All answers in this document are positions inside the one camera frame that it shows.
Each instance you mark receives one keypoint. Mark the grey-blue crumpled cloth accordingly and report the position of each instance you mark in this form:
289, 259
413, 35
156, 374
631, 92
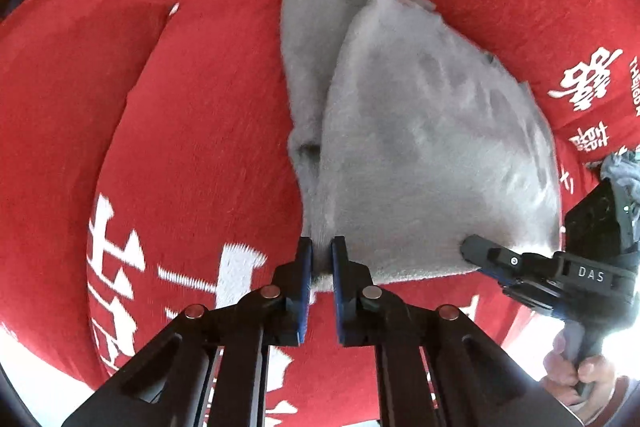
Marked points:
622, 169

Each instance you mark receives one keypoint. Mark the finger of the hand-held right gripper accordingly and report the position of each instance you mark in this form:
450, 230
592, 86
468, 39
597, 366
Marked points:
492, 257

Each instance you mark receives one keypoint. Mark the person's right forearm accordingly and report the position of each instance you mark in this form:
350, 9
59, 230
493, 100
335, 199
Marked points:
620, 399

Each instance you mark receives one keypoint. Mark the grey knit sweater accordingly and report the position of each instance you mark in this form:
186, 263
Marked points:
425, 132

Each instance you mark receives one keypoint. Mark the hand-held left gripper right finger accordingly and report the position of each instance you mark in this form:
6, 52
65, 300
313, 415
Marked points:
340, 292

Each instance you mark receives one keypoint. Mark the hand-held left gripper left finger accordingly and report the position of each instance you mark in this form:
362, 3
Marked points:
306, 287

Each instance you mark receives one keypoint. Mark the person's right hand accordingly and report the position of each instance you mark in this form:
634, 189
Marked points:
595, 372

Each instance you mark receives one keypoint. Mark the red printed sofa cover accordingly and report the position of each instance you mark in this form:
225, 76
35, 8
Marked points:
200, 107

